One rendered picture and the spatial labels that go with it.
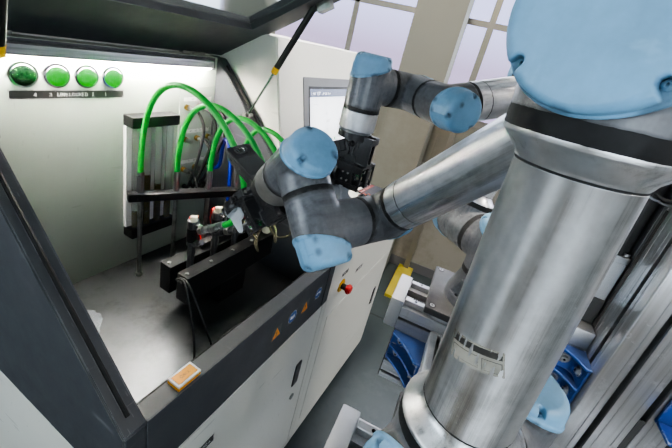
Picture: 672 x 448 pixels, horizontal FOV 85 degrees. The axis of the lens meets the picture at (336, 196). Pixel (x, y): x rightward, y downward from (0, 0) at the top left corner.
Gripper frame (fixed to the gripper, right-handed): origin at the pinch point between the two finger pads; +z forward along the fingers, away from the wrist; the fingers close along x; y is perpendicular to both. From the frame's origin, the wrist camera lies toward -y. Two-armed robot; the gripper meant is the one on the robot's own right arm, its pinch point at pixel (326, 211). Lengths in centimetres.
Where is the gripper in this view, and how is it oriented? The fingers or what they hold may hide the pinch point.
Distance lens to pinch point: 84.5
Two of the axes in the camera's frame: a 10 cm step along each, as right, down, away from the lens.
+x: 4.7, -2.4, 8.5
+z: -2.2, 9.0, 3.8
